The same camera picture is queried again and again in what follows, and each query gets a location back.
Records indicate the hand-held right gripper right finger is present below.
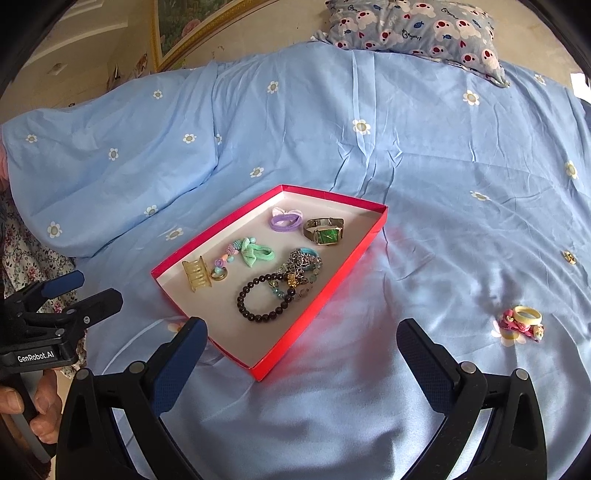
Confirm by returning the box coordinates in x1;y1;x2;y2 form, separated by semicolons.
396;318;549;480

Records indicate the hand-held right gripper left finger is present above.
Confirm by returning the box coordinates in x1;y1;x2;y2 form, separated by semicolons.
58;318;208;480

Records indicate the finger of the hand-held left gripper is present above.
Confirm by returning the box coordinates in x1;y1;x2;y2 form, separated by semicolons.
21;288;124;343
6;271;86;311

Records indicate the red shallow cardboard box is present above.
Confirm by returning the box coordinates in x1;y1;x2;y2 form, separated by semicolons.
150;185;389;382

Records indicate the green fabric hair tie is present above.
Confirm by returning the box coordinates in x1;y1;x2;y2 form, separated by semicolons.
240;236;277;270

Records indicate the person's left hand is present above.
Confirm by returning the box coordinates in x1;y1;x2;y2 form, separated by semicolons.
0;368;64;445

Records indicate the floral printed cloth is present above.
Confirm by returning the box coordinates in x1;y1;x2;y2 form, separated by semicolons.
0;188;89;379

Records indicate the yellow hair claw clip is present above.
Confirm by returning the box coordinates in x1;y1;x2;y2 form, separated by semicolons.
181;255;214;293

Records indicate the gold rectangular wrist watch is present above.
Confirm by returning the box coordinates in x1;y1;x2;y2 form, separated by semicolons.
302;218;346;247

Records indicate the light blue flowered blanket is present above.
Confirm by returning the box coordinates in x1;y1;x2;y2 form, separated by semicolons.
0;44;591;480

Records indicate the blue patterned pillow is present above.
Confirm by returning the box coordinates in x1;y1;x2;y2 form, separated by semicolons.
311;0;511;88

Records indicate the dark bead bracelet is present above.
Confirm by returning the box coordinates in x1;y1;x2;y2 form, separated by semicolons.
237;273;296;323

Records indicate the pink charm hair tie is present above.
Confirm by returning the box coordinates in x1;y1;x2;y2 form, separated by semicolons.
498;308;546;343

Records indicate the colourful beaded hair tie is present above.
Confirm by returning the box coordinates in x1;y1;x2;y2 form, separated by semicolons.
215;237;250;273

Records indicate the blue glass bead bracelet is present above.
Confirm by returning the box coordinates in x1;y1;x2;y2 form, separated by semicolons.
269;272;320;302

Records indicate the metal chain bracelet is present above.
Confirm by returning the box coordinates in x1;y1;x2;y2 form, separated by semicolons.
276;251;325;288

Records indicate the purple hair tie with bow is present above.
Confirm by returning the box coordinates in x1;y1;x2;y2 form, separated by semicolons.
269;206;304;233

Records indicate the gold framed wall painting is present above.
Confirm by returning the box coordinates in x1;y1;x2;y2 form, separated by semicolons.
151;0;280;73

